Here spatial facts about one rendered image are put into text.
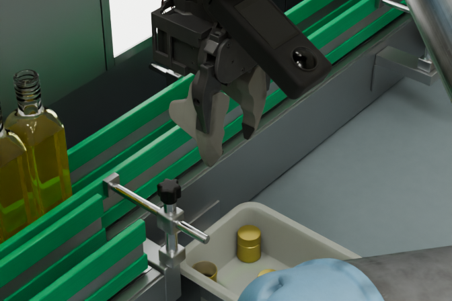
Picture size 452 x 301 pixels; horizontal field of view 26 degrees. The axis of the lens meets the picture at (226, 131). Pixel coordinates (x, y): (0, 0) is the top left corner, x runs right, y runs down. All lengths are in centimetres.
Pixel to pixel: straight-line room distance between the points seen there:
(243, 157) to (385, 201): 25
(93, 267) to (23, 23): 34
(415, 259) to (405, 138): 125
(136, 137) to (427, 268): 99
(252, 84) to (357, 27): 75
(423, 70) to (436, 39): 106
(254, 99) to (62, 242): 38
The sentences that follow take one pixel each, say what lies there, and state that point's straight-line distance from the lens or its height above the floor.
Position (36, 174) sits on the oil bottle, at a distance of 119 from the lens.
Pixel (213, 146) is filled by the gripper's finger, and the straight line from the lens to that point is 92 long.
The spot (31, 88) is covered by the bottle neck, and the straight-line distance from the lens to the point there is 115.
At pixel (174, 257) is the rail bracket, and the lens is 124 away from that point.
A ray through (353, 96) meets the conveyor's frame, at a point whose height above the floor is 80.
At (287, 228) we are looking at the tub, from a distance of 139.
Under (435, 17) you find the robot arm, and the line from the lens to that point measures 63.
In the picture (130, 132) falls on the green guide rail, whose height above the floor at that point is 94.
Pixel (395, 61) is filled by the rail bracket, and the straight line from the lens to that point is 171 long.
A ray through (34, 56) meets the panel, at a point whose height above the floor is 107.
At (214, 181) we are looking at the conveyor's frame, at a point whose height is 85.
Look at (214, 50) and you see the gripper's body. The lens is 86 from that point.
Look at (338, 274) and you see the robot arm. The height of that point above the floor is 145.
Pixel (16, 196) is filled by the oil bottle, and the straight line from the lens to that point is 118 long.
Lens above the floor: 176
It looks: 37 degrees down
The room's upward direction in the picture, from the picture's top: straight up
